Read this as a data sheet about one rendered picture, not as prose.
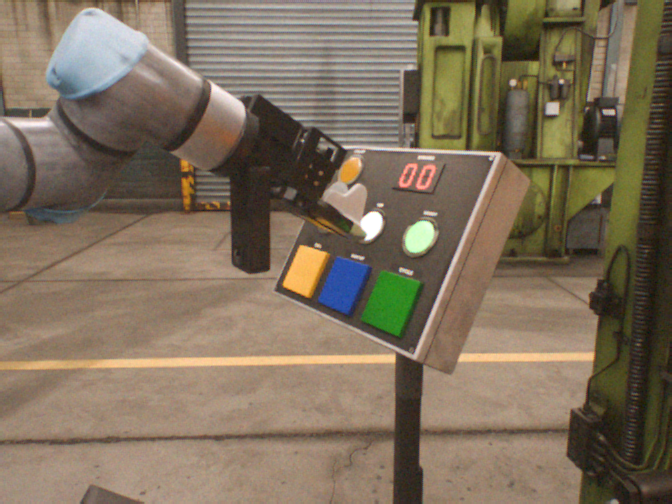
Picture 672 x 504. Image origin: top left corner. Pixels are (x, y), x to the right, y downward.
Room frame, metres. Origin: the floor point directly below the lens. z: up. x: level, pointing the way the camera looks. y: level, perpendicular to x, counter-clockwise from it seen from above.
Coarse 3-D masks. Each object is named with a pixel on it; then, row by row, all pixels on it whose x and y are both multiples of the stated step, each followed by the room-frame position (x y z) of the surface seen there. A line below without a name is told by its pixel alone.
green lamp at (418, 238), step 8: (416, 224) 0.71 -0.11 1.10; (424, 224) 0.70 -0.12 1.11; (408, 232) 0.72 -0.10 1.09; (416, 232) 0.70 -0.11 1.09; (424, 232) 0.69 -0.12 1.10; (432, 232) 0.69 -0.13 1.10; (408, 240) 0.71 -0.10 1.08; (416, 240) 0.70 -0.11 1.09; (424, 240) 0.69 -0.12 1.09; (408, 248) 0.70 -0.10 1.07; (416, 248) 0.69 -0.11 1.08; (424, 248) 0.68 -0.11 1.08
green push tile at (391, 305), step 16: (384, 272) 0.70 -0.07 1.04; (384, 288) 0.68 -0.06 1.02; (400, 288) 0.67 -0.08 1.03; (416, 288) 0.65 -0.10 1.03; (368, 304) 0.69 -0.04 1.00; (384, 304) 0.67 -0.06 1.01; (400, 304) 0.65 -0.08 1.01; (368, 320) 0.67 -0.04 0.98; (384, 320) 0.65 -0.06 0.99; (400, 320) 0.64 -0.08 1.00; (400, 336) 0.63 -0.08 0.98
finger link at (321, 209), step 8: (296, 200) 0.55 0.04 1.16; (304, 200) 0.55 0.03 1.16; (312, 200) 0.54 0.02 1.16; (320, 200) 0.55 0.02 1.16; (304, 208) 0.55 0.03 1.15; (312, 208) 0.54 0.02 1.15; (320, 208) 0.55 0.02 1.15; (328, 208) 0.55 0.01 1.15; (320, 216) 0.56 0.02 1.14; (328, 216) 0.55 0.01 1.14; (336, 216) 0.57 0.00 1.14; (344, 216) 0.58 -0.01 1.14; (336, 224) 0.56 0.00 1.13; (344, 224) 0.57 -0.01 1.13; (352, 224) 0.59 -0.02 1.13
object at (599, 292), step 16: (608, 272) 0.70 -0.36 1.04; (608, 288) 0.69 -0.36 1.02; (624, 288) 0.67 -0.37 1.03; (592, 304) 0.71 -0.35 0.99; (608, 304) 0.69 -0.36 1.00; (624, 304) 0.67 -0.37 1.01; (624, 336) 0.67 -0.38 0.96; (656, 416) 0.60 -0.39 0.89; (656, 432) 0.60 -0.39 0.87; (608, 464) 0.64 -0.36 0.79; (656, 464) 0.58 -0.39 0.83; (608, 480) 0.63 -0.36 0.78
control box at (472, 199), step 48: (384, 192) 0.80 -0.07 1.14; (432, 192) 0.73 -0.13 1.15; (480, 192) 0.67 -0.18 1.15; (336, 240) 0.82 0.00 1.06; (384, 240) 0.74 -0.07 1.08; (432, 240) 0.68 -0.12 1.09; (480, 240) 0.66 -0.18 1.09; (432, 288) 0.64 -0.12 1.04; (480, 288) 0.67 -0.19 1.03; (384, 336) 0.65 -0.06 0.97; (432, 336) 0.62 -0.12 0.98
